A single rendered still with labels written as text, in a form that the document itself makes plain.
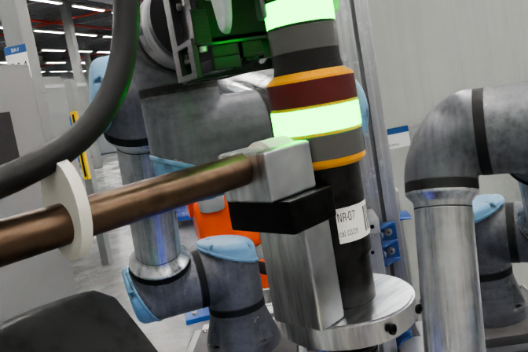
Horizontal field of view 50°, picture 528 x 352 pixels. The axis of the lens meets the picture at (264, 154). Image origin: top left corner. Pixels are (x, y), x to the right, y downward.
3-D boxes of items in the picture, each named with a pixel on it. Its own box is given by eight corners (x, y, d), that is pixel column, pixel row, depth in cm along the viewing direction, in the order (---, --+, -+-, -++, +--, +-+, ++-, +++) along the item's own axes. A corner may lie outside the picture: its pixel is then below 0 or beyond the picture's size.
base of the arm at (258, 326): (214, 333, 125) (206, 291, 124) (280, 324, 124) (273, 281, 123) (203, 368, 110) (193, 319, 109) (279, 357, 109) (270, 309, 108)
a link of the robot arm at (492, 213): (452, 254, 120) (443, 193, 119) (521, 253, 114) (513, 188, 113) (445, 276, 109) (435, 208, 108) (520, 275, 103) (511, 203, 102)
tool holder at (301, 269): (340, 388, 23) (301, 149, 22) (225, 352, 28) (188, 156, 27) (443, 302, 29) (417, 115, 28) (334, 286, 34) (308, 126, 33)
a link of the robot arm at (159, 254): (212, 320, 112) (186, 58, 84) (136, 342, 107) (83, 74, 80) (196, 280, 121) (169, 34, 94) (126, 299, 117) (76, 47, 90)
